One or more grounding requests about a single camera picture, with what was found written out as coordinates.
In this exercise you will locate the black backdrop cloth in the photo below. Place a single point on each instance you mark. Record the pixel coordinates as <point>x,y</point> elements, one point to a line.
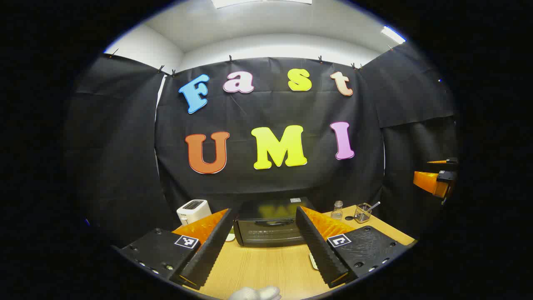
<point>125,146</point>

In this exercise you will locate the metal spoon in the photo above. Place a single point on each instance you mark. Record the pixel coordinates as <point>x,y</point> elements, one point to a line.
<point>374,206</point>

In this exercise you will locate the white toaster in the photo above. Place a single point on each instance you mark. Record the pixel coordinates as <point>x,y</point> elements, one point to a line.
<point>192,210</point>

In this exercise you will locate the ceiling light panel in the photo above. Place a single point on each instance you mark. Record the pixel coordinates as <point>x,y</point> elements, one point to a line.
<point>392,35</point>
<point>260,2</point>

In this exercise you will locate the white divided snack plate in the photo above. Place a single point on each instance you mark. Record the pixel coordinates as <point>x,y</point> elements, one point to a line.
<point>230,237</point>

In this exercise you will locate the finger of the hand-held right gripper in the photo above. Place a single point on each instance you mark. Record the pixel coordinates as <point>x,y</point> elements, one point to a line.
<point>449,160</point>
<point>427,181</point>

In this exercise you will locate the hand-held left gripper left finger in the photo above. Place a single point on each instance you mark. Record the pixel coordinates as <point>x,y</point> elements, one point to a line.
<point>208,254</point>

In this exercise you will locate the pale square food plate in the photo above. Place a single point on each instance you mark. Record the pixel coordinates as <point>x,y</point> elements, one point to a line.
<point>313,261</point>

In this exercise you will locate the black electric oven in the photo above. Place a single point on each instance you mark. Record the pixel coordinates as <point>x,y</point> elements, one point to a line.
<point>266,229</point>

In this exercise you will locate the clear glass bottle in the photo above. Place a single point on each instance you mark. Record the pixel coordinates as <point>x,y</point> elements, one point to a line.
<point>337,212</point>

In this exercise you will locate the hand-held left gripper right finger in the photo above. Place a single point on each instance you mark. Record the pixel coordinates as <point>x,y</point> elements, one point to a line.
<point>320,254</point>

